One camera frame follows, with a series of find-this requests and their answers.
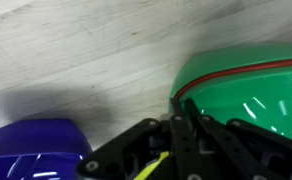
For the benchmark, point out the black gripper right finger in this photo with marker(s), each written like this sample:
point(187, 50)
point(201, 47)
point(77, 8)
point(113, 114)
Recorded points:
point(246, 150)

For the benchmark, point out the blue plastic bowl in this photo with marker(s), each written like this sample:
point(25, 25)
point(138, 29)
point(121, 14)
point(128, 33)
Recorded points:
point(36, 140)

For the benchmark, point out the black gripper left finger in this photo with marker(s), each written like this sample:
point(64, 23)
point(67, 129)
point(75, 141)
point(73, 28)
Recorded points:
point(142, 150)

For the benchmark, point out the green plastic bowl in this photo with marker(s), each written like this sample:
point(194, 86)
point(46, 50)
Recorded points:
point(236, 56)
point(252, 110)

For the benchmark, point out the yellow plastic bowl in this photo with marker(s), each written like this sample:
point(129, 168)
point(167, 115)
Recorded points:
point(151, 168)

